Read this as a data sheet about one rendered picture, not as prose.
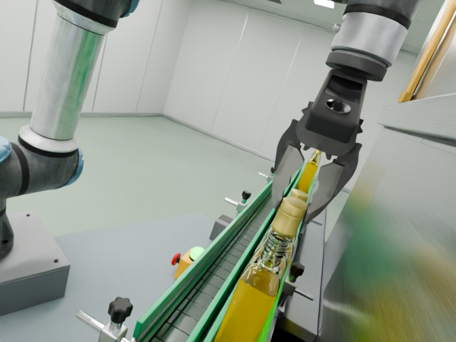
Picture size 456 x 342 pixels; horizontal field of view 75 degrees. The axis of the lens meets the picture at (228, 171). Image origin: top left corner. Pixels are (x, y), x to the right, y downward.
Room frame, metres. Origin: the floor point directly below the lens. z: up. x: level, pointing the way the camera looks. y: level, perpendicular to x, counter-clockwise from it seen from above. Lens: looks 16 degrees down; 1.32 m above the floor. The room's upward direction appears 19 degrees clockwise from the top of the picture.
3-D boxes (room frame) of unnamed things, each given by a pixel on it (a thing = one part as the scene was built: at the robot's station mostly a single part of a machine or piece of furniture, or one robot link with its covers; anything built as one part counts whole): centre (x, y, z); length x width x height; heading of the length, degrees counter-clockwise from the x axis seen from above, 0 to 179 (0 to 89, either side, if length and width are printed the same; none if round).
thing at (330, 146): (0.41, -0.11, 1.32); 0.09 x 0.08 x 0.12; 165
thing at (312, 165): (1.46, -0.38, 1.02); 0.06 x 0.06 x 0.28; 75
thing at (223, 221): (1.01, -0.06, 0.79); 0.08 x 0.08 x 0.08; 75
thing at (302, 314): (1.00, -0.37, 0.84); 0.95 x 0.09 x 0.11; 165
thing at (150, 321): (1.18, -0.17, 0.92); 1.75 x 0.01 x 0.08; 165
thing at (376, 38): (0.40, -0.10, 1.40); 0.08 x 0.08 x 0.05
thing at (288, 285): (0.55, -0.22, 0.94); 0.07 x 0.04 x 0.13; 75
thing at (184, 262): (0.74, 0.00, 0.79); 0.07 x 0.07 x 0.07; 75
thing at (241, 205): (0.90, -0.06, 0.94); 0.07 x 0.04 x 0.13; 75
